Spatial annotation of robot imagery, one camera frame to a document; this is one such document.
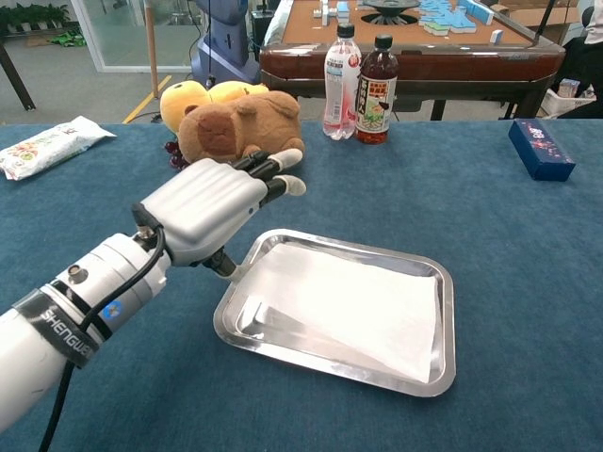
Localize blue mahjong tile pile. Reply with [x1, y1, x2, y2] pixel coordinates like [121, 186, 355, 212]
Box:
[417, 0, 496, 38]

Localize black table leg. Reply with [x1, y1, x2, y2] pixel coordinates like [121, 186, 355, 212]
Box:
[0, 40, 38, 112]

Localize dark tea bottle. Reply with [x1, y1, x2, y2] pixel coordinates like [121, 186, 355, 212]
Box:
[354, 34, 399, 146]

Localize brown mahjong table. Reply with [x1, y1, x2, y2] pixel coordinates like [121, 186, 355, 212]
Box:
[258, 0, 566, 121]

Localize black tripod stand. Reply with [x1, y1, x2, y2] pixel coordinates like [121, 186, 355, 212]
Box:
[530, 0, 558, 48]

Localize blue rectangular box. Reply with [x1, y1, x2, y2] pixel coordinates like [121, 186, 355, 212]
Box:
[507, 118, 577, 183]

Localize green floor cloth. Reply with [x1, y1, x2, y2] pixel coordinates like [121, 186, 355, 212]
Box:
[50, 28, 88, 48]

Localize standing blue-white mahjong tiles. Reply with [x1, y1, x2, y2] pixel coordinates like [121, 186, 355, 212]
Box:
[312, 0, 352, 27]

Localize white paper towel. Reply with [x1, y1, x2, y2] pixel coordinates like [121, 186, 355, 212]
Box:
[239, 242, 442, 383]

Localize dark purple grape bunch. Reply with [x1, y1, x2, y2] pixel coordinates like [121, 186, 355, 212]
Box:
[164, 139, 192, 171]

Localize yellow duck plush toy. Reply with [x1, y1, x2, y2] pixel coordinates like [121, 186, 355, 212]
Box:
[159, 80, 270, 135]

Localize black mahjong table dial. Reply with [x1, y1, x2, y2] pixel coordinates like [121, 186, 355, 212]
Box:
[360, 0, 421, 25]

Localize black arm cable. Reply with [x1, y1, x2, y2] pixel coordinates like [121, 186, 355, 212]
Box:
[37, 202, 167, 452]

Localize seated person in black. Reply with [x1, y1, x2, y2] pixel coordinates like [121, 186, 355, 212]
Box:
[560, 0, 603, 119]

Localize silver metal tray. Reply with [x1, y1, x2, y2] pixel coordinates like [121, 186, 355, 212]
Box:
[213, 228, 457, 399]

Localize white snack bag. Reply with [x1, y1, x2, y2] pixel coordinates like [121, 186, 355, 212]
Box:
[0, 115, 118, 182]

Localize white plastic basket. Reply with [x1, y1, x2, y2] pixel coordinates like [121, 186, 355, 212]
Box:
[540, 77, 597, 119]

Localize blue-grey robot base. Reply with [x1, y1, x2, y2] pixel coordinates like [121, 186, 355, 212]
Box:
[189, 0, 262, 86]

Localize green potted plants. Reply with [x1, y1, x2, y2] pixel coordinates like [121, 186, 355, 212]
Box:
[0, 3, 72, 34]

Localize brown capybara plush toy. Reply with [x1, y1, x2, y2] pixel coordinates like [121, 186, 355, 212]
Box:
[177, 90, 306, 167]

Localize wooden pole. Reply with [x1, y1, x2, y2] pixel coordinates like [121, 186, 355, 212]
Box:
[143, 0, 161, 98]

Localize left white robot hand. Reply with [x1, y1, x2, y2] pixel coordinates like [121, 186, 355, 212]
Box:
[139, 148, 308, 280]

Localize clear pink-label water bottle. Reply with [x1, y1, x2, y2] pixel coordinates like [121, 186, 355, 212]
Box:
[322, 23, 363, 141]

